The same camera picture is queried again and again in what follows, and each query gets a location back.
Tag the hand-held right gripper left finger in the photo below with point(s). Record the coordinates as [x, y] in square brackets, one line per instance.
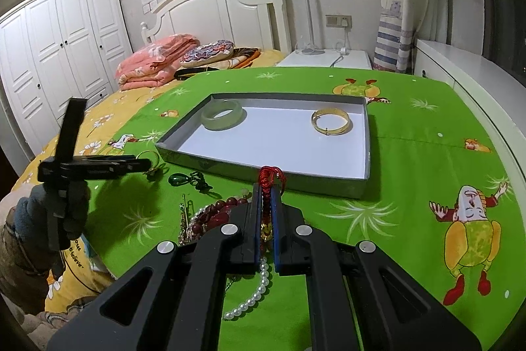
[259, 236]

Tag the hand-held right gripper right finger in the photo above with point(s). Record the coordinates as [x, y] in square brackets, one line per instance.
[277, 244]

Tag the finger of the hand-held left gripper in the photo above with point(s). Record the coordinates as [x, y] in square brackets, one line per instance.
[123, 169]
[111, 160]

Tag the rhinestone pin brooch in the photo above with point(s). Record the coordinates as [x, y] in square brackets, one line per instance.
[185, 219]

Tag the grey shallow cardboard tray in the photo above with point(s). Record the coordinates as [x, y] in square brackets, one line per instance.
[267, 133]

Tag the person's left hand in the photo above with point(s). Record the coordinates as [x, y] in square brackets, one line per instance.
[78, 207]

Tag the yellow flowered bed sheet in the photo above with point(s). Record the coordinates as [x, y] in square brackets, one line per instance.
[102, 108]

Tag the white wardrobe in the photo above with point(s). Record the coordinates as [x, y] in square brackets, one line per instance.
[49, 46]

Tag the folded pink quilt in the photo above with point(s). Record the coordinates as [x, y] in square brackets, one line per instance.
[152, 63]

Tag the pale green jade bangle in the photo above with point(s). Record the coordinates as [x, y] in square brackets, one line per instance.
[222, 125]

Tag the black and yellow cloth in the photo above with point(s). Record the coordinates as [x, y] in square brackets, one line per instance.
[193, 72]

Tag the gold bangle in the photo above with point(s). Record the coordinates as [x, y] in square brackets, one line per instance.
[331, 131]

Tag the embroidered purple pillow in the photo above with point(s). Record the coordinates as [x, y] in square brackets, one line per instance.
[209, 51]

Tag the green cartoon bed sheet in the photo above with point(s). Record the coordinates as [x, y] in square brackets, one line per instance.
[411, 170]

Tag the folded orange patterned blanket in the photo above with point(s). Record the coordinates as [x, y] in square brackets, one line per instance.
[242, 57]

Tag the white bed headboard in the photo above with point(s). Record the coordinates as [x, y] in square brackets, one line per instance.
[230, 14]

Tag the slim white desk lamp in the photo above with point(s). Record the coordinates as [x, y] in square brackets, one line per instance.
[313, 51]

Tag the white nightstand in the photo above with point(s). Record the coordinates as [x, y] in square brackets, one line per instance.
[353, 59]

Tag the white low cabinet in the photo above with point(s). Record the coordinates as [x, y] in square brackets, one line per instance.
[472, 75]

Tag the white wall switch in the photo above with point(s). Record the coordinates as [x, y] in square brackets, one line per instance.
[150, 7]

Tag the wall socket panel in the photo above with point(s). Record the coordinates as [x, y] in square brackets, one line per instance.
[333, 21]

